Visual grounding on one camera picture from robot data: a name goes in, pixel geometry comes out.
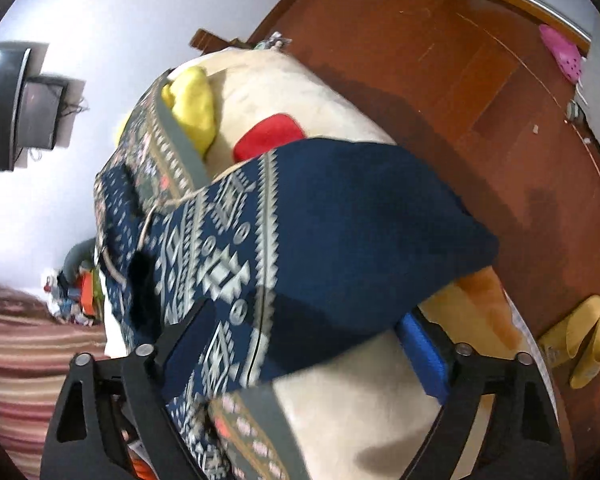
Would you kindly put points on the red cloth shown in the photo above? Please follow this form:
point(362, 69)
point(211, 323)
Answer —
point(270, 135)

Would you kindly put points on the black wall television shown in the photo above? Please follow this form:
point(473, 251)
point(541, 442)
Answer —
point(5, 110)

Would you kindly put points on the pink striped bedding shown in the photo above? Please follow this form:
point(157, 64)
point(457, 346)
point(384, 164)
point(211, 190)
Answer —
point(15, 360)

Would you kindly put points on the pink clog slipper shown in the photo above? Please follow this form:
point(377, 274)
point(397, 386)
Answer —
point(562, 52)

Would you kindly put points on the cream blanket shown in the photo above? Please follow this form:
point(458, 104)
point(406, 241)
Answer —
point(365, 405)

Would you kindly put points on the yellow cloth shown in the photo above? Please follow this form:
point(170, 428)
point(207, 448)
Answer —
point(195, 105)

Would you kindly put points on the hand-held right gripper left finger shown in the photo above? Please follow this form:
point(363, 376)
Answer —
point(180, 331)

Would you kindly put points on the pile of colourful clutter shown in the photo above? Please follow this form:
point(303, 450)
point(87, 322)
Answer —
point(80, 290)

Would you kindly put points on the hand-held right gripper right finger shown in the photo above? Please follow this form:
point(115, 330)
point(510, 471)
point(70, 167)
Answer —
point(423, 355)

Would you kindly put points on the dark wooden bed frame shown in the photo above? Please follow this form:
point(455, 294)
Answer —
point(215, 40)

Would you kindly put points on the navy patterned jacket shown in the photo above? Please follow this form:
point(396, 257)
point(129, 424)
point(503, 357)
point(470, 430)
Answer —
point(330, 220)

